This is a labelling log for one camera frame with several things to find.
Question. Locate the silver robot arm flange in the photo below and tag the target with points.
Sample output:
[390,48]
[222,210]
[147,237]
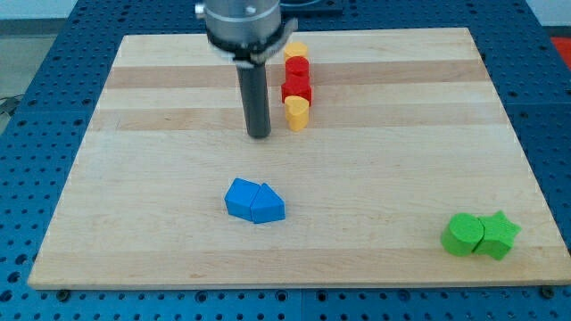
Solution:
[248,32]

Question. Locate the yellow heart block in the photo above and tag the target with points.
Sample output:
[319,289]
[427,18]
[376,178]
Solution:
[297,111]

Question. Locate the red star block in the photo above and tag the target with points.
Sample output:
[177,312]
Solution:
[296,86]

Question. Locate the green star block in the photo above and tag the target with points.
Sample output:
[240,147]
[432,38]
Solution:
[499,235]

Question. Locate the blue triangular block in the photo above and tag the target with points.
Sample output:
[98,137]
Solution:
[267,206]

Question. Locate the blue cube block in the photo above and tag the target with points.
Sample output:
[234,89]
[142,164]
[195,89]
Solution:
[240,197]

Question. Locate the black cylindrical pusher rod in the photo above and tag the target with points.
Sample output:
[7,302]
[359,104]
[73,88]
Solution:
[255,100]

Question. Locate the red cylinder block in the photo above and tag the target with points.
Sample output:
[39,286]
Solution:
[297,66]

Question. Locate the yellow cylinder block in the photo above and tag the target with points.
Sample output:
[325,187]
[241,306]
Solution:
[295,49]

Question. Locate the wooden board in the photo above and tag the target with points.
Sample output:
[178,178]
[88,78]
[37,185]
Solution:
[406,130]

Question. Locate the green cylinder block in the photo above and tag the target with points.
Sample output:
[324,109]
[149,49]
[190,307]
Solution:
[462,234]

